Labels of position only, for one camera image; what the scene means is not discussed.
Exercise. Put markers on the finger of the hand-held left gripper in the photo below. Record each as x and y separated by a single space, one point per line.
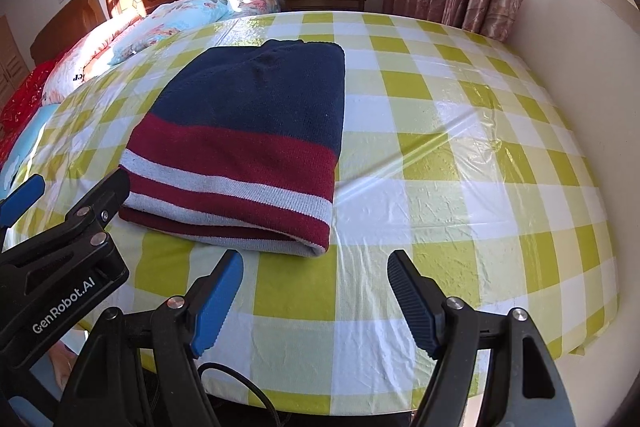
100 197
22 199

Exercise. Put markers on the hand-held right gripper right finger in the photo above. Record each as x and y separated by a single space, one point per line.
415 302

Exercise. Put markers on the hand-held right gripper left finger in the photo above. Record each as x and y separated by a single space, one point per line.
217 302

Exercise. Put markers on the red white navy striped sweater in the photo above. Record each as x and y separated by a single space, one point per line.
250 117

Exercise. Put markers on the light blue printed bedsheet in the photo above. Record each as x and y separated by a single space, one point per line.
30 142

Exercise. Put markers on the yellow white checked tablecloth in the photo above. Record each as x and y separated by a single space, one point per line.
450 207

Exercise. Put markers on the red cloth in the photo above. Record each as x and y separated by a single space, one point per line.
25 97

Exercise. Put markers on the wooden wardrobe door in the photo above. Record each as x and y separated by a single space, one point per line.
10 62

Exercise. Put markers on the white printed pillow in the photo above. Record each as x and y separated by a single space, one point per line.
85 57

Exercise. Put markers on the plain wooden headboard panel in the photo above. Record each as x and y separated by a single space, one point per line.
70 22

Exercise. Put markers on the light blue floral quilt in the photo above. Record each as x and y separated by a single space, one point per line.
215 4

